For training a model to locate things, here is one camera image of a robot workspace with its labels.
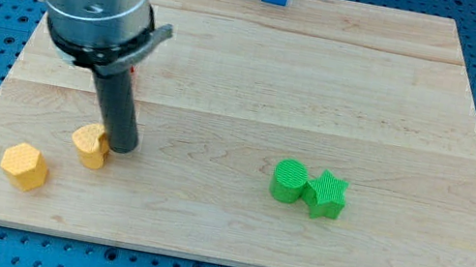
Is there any green star block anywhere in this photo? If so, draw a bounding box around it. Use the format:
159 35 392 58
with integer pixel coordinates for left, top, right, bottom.
301 169 349 220

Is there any light wooden board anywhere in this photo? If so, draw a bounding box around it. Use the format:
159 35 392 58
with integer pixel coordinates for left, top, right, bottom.
0 0 476 267

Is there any yellow hexagon block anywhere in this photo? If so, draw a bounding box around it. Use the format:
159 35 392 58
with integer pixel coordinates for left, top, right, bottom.
0 142 48 192

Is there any green cylinder block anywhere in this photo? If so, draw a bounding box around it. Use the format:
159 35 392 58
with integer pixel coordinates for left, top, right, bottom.
269 159 309 204

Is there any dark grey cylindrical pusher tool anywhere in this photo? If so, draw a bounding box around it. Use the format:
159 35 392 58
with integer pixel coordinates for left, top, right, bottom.
92 71 139 154

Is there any yellow heart block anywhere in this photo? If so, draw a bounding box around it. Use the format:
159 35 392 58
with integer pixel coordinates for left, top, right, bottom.
72 123 109 170

